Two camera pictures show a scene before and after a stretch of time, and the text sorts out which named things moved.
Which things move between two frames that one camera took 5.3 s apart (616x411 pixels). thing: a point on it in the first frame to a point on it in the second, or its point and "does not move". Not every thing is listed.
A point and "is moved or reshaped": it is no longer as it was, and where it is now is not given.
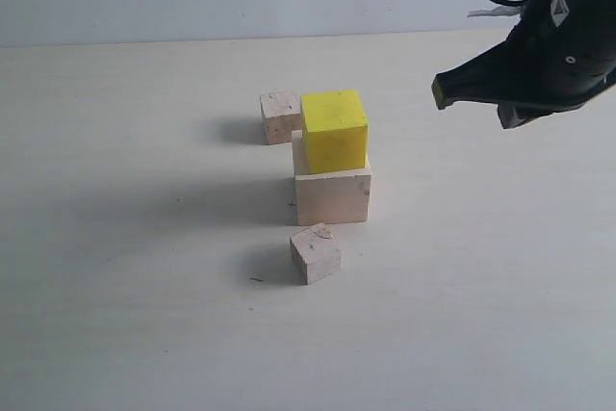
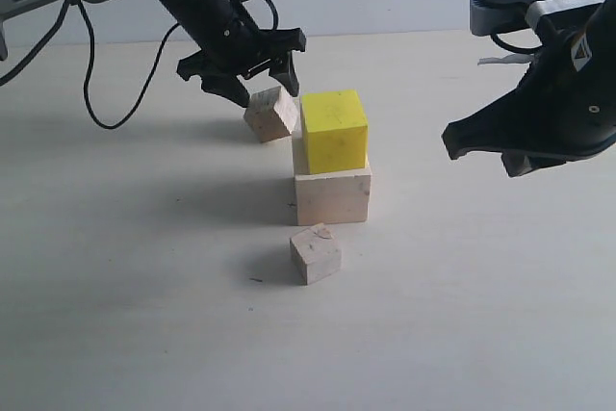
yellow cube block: (335, 131) does not move
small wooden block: (316, 253) does not move
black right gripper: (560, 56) to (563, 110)
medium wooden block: (282, 115) is moved or reshaped
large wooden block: (328, 197) does not move
